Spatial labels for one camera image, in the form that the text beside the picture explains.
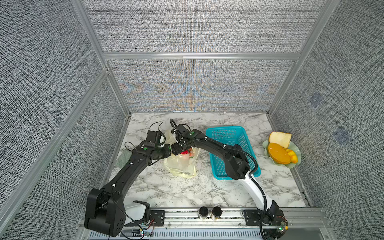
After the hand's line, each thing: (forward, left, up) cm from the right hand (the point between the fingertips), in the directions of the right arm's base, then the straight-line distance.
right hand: (175, 145), depth 94 cm
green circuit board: (-45, +16, -6) cm, 48 cm away
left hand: (-7, 0, +7) cm, 10 cm away
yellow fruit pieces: (-8, -70, +1) cm, 71 cm away
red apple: (-6, -6, +2) cm, 9 cm away
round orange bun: (-6, -63, 0) cm, 63 cm away
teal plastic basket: (+9, -36, -3) cm, 38 cm away
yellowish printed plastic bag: (-15, -5, +4) cm, 16 cm away
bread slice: (+4, -69, +1) cm, 69 cm away
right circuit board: (-43, -52, -2) cm, 68 cm away
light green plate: (0, -74, -2) cm, 74 cm away
